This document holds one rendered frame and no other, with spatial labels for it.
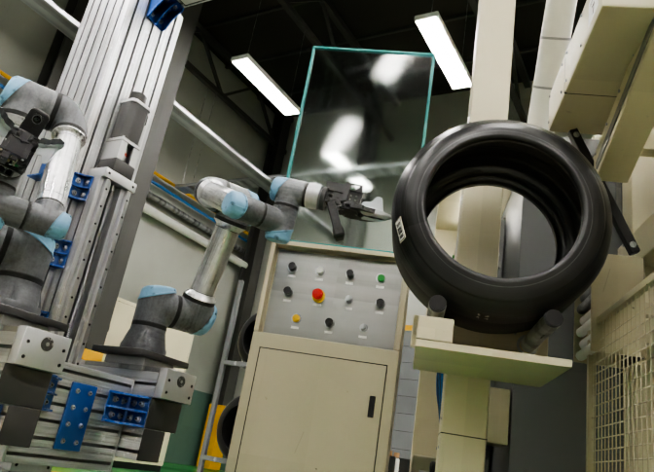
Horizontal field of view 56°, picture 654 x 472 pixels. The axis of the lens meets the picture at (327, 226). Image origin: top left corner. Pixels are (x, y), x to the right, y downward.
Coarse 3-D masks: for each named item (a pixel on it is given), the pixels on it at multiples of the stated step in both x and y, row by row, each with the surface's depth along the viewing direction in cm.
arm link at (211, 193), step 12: (204, 180) 200; (216, 180) 201; (204, 192) 196; (216, 192) 187; (228, 192) 181; (240, 192) 173; (204, 204) 201; (216, 204) 185; (228, 204) 170; (240, 204) 170; (252, 204) 172; (264, 204) 175; (240, 216) 171; (252, 216) 172; (264, 216) 174
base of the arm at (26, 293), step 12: (0, 276) 161; (12, 276) 161; (24, 276) 162; (0, 288) 159; (12, 288) 160; (24, 288) 161; (36, 288) 165; (0, 300) 157; (12, 300) 158; (24, 300) 160; (36, 300) 164; (36, 312) 163
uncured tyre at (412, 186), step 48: (432, 144) 171; (480, 144) 186; (528, 144) 168; (432, 192) 194; (528, 192) 191; (576, 192) 179; (432, 240) 159; (576, 240) 155; (432, 288) 159; (480, 288) 153; (528, 288) 152; (576, 288) 154
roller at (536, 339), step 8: (552, 312) 151; (560, 312) 151; (544, 320) 151; (552, 320) 150; (560, 320) 150; (536, 328) 159; (544, 328) 154; (552, 328) 151; (528, 336) 169; (536, 336) 162; (544, 336) 159; (520, 344) 181; (528, 344) 172; (536, 344) 169; (528, 352) 181
